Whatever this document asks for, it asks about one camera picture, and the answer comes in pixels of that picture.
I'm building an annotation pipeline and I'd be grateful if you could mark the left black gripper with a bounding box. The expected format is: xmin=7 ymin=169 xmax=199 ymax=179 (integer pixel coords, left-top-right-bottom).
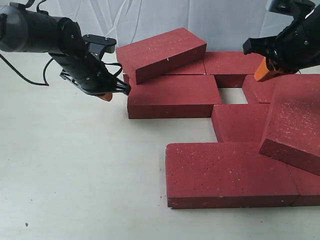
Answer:
xmin=51 ymin=53 xmax=132 ymax=102

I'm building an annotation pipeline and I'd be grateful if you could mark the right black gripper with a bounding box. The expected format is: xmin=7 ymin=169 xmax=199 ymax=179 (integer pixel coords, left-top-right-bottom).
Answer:
xmin=242 ymin=7 xmax=320 ymax=82

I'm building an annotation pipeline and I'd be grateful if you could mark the red brick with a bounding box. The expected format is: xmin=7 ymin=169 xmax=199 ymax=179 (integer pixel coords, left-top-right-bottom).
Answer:
xmin=165 ymin=142 xmax=299 ymax=209
xmin=127 ymin=75 xmax=223 ymax=120
xmin=116 ymin=27 xmax=207 ymax=85
xmin=259 ymin=74 xmax=320 ymax=175
xmin=287 ymin=165 xmax=320 ymax=207

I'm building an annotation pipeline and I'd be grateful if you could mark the right middle base brick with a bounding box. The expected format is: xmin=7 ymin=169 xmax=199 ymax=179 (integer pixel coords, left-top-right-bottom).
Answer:
xmin=241 ymin=73 xmax=283 ymax=105

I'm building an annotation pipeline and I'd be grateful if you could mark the base brick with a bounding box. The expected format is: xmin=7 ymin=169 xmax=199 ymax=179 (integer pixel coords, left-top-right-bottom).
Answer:
xmin=211 ymin=103 xmax=270 ymax=143
xmin=203 ymin=51 xmax=263 ymax=88
xmin=241 ymin=73 xmax=283 ymax=105
xmin=123 ymin=59 xmax=206 ymax=84

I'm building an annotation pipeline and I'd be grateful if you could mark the rear right base brick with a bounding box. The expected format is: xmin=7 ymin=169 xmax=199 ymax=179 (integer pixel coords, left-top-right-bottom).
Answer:
xmin=203 ymin=51 xmax=263 ymax=88

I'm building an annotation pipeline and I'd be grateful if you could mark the rear left base brick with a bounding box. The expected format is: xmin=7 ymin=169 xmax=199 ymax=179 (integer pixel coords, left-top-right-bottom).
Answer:
xmin=123 ymin=59 xmax=206 ymax=84

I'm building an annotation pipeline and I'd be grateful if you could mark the centre lower base brick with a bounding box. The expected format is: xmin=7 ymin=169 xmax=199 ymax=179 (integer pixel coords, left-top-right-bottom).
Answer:
xmin=211 ymin=103 xmax=270 ymax=143

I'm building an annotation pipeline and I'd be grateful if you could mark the white backdrop cloth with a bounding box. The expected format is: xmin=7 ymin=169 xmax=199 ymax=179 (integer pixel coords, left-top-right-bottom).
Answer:
xmin=32 ymin=0 xmax=292 ymax=51

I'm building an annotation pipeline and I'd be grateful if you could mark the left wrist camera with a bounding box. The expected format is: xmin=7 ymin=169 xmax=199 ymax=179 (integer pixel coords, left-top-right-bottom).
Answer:
xmin=82 ymin=34 xmax=117 ymax=60

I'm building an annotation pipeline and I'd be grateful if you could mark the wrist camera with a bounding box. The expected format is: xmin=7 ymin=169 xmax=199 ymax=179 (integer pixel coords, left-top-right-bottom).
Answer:
xmin=265 ymin=0 xmax=316 ymax=15
xmin=82 ymin=34 xmax=117 ymax=60

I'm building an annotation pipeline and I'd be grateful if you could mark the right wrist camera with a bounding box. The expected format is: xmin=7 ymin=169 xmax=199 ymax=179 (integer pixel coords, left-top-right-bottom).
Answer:
xmin=265 ymin=0 xmax=316 ymax=15

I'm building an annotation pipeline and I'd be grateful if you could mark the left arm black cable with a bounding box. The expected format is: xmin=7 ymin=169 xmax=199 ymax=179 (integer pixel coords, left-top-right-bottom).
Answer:
xmin=0 ymin=53 xmax=55 ymax=87

